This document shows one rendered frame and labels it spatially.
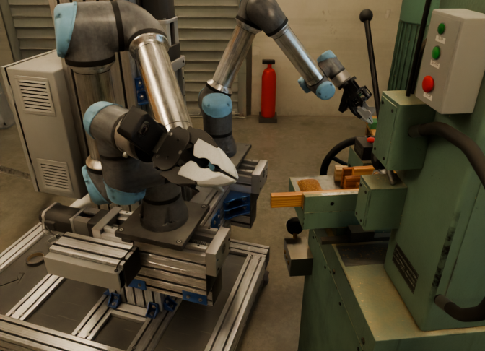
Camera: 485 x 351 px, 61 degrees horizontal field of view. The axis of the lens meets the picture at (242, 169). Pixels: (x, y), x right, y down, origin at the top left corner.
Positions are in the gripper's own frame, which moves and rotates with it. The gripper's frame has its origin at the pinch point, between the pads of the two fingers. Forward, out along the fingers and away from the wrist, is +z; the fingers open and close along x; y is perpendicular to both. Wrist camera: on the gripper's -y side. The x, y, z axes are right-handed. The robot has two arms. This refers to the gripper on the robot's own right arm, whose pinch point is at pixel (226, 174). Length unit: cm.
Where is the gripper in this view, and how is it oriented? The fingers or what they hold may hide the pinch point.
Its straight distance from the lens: 57.5
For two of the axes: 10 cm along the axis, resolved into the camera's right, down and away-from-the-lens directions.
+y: 4.5, 4.0, 8.0
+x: -4.9, 8.6, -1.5
